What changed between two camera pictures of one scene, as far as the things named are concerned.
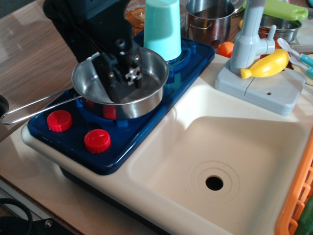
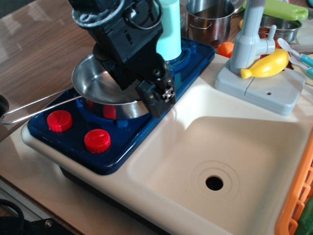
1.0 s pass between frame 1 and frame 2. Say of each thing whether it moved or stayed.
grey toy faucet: stayed
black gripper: moved
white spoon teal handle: stayed
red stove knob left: stayed
